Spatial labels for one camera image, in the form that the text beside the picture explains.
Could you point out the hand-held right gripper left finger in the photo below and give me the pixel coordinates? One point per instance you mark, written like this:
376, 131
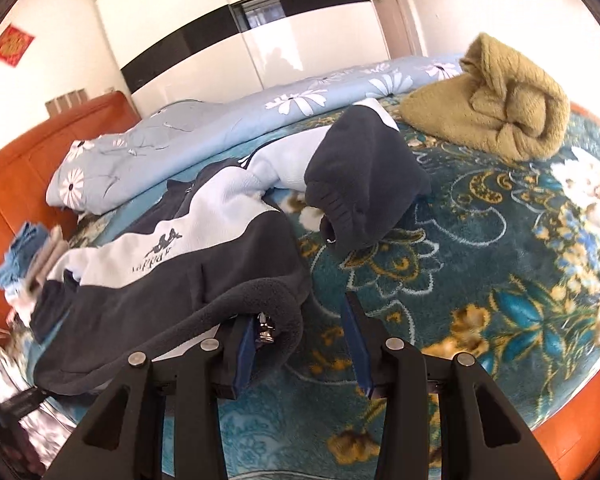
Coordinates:
245, 355

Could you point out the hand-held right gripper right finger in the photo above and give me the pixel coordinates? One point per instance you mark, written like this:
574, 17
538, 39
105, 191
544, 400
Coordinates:
356, 350

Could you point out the navy and white fleece jacket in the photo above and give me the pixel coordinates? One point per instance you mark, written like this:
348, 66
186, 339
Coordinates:
220, 240

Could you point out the pile of folded clothes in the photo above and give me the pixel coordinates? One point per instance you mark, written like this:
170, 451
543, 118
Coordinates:
27, 260

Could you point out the teal floral bed blanket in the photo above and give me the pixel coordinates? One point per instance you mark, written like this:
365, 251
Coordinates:
455, 260

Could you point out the light blue floral quilt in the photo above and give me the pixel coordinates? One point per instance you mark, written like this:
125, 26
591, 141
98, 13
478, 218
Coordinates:
190, 135

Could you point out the olive green fleece blanket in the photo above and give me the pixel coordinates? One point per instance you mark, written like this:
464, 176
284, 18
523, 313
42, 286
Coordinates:
500, 100

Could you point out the white and black wardrobe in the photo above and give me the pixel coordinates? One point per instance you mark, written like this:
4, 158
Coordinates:
240, 30

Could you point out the wooden door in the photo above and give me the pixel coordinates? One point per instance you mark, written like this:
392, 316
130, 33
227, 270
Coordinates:
387, 10

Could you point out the orange wooden bed frame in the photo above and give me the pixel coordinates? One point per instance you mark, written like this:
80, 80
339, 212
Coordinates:
40, 160

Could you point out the red wall decoration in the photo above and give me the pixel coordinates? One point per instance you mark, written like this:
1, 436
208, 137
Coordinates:
12, 45

